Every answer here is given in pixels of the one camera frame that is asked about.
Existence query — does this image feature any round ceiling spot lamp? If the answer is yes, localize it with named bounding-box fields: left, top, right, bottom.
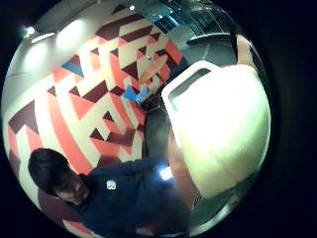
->
left=23, top=25, right=37, bottom=38

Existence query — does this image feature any long ceiling strip lamp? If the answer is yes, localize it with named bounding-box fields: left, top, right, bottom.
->
left=31, top=32, right=56, bottom=44

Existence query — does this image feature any white plastic jug with handle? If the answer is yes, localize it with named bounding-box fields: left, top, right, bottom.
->
left=160, top=59, right=272, bottom=199

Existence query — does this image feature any the person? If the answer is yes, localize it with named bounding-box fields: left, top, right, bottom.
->
left=27, top=147, right=193, bottom=238

